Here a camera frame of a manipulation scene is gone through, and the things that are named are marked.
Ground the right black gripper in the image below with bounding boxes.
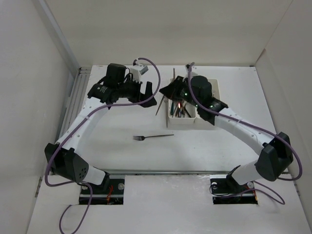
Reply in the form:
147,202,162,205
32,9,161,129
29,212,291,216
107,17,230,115
160,75,201,108

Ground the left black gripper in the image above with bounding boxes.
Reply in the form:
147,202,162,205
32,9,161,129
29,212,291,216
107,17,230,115
117,75,156,108

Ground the small copper teaspoon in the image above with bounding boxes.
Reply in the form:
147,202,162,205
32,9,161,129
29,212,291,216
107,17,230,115
156,96,166,116

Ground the silver fork black handle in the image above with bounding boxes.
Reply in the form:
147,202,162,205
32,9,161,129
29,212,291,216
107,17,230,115
133,134,174,141

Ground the copper round spoon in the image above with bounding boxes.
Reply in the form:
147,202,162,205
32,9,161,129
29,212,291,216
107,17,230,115
176,102,181,117

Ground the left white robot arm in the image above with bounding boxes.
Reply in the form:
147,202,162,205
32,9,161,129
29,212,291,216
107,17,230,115
44,61,157,194

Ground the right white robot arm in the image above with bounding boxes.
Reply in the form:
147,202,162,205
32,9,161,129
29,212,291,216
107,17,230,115
160,76,293,192

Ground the white left container bin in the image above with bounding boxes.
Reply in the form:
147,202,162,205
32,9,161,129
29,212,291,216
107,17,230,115
168,95,195,125

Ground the white container bin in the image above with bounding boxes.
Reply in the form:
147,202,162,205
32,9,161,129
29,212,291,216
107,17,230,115
168,95,195,125
194,78,220,131

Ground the white right container bin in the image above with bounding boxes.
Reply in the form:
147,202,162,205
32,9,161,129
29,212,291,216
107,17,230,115
194,78,220,131

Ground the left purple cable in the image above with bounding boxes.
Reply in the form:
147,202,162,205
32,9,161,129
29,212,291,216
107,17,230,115
45,58,160,232

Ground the purple cable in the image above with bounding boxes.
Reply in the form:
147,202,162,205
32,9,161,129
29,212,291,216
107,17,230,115
45,58,160,232
185,62,304,205

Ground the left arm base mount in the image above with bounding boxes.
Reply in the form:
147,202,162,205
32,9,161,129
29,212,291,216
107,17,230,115
89,174,125,205

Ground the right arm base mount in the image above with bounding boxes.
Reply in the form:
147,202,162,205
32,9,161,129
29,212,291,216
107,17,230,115
209,178,258,205

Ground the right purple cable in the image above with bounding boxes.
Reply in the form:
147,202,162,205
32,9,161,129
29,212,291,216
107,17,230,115
185,62,304,205

